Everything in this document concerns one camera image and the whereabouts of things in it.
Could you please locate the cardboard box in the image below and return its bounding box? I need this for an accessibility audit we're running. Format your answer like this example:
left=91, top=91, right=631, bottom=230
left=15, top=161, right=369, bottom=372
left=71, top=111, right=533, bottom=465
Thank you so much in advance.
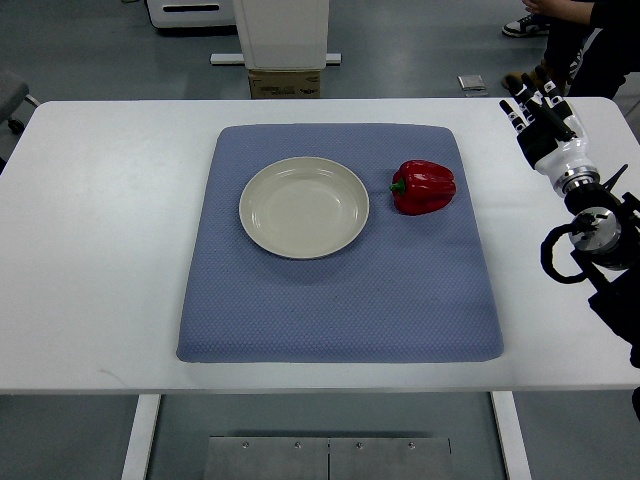
left=248, top=70, right=321, bottom=100

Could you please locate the red bell pepper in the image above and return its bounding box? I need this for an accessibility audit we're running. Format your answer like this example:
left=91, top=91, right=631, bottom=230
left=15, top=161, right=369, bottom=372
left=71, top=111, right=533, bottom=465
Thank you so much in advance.
left=389, top=160, right=457, bottom=216

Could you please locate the cream round plate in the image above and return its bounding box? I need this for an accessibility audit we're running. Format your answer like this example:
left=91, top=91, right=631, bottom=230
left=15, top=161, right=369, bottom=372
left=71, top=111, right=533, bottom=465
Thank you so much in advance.
left=239, top=157, right=370, bottom=260

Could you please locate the black white sneaker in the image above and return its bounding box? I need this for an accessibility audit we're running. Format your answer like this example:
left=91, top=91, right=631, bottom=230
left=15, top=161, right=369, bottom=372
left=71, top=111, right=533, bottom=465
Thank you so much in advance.
left=501, top=14, right=550, bottom=38

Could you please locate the tan work boot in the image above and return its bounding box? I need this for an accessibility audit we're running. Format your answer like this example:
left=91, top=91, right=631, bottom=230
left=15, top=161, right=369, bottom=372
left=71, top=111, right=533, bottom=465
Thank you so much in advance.
left=501, top=60, right=572, bottom=94

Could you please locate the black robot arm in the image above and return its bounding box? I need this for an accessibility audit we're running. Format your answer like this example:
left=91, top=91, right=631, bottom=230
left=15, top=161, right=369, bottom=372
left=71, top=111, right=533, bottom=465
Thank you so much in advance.
left=540, top=165, right=639, bottom=368

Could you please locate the metal floor plate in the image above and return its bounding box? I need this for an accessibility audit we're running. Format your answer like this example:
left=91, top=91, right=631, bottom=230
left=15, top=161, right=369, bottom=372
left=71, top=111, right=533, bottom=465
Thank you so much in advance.
left=204, top=436, right=454, bottom=479

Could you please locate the blue quilted mat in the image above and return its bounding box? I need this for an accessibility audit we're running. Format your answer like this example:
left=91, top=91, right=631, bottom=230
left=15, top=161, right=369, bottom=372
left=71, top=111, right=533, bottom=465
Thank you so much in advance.
left=177, top=123, right=503, bottom=363

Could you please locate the left white table leg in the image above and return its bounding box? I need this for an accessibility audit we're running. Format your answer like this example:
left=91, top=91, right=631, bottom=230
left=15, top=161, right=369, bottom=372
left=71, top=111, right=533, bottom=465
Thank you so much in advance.
left=121, top=394, right=161, bottom=480

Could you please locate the seated person in black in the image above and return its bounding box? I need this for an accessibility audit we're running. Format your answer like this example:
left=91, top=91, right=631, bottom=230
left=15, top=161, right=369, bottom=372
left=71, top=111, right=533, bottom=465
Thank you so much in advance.
left=524, top=1, right=639, bottom=99

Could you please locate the white machine base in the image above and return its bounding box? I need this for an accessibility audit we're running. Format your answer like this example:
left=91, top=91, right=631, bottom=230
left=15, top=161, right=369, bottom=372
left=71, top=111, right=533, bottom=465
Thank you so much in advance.
left=145, top=0, right=236, bottom=31

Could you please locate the white pedestal stand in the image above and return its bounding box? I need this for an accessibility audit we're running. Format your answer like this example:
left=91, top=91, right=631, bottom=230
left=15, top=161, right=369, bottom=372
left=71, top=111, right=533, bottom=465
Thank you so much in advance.
left=210, top=0, right=342, bottom=71

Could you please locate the right white table leg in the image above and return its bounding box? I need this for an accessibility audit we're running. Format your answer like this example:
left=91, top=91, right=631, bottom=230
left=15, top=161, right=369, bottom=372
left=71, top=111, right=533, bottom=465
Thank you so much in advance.
left=490, top=391, right=532, bottom=480

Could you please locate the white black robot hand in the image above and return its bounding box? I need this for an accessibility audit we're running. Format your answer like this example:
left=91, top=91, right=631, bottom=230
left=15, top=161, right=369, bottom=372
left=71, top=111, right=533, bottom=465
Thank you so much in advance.
left=500, top=80, right=598, bottom=183

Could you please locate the white table leg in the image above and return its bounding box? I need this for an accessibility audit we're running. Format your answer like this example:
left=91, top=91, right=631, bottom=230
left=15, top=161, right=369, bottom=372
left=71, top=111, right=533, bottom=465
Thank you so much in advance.
left=121, top=394, right=161, bottom=480
left=490, top=391, right=532, bottom=480

